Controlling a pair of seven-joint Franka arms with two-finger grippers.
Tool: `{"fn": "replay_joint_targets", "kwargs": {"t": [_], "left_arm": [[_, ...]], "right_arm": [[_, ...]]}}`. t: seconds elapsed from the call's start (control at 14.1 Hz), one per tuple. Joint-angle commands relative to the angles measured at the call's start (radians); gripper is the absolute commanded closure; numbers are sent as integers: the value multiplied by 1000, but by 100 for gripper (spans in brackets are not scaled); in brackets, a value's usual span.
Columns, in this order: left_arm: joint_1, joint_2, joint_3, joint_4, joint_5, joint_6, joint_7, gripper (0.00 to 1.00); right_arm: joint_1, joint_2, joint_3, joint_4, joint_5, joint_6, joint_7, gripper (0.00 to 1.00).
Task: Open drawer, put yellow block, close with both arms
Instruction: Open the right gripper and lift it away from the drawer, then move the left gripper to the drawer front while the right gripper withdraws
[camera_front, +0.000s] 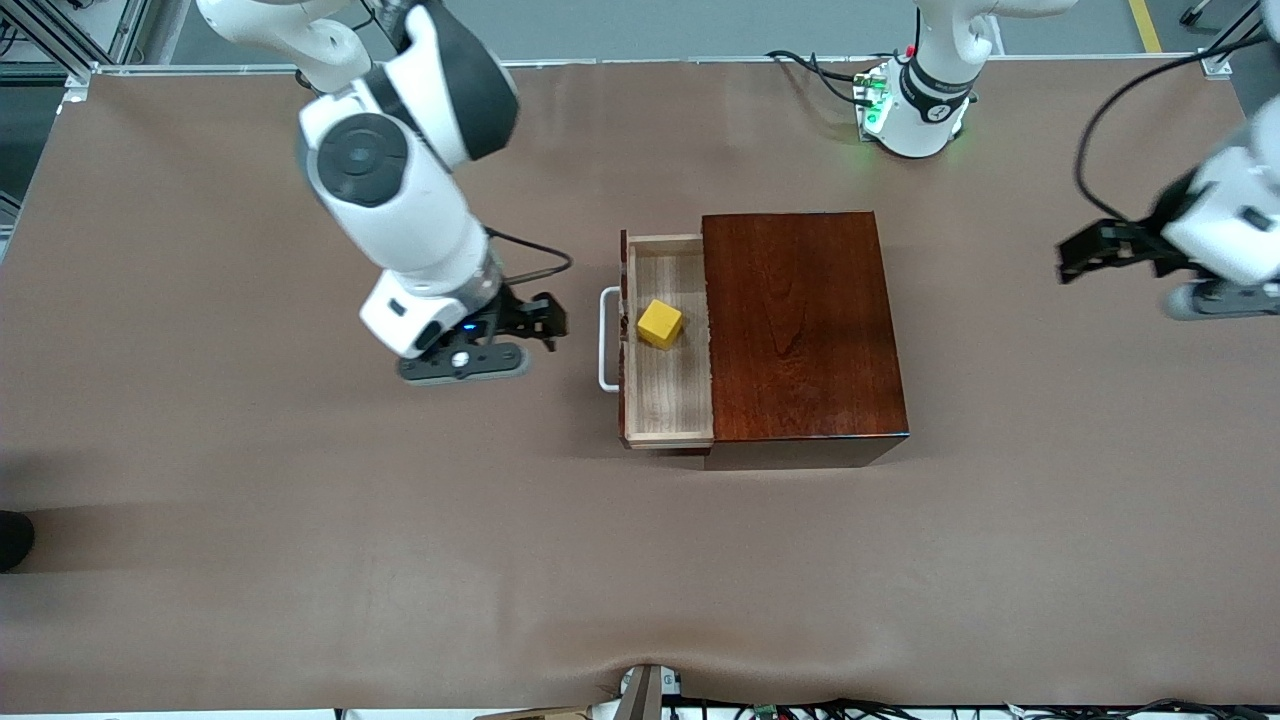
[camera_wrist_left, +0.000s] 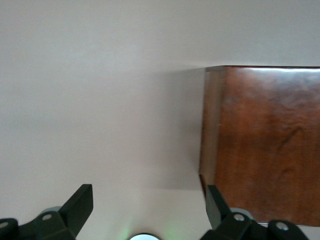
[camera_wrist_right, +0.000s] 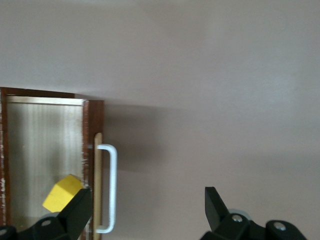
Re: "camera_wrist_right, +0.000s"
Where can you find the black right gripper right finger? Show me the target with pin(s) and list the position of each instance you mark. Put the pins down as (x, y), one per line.
(217, 215)

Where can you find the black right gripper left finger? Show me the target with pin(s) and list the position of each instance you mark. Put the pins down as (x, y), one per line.
(72, 217)

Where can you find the yellow wooden block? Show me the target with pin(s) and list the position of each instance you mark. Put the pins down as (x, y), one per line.
(62, 192)

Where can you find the dark wooden cabinet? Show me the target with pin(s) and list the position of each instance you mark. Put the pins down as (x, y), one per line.
(6, 140)

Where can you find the brown table cover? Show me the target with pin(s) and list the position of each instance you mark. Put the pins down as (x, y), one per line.
(200, 75)

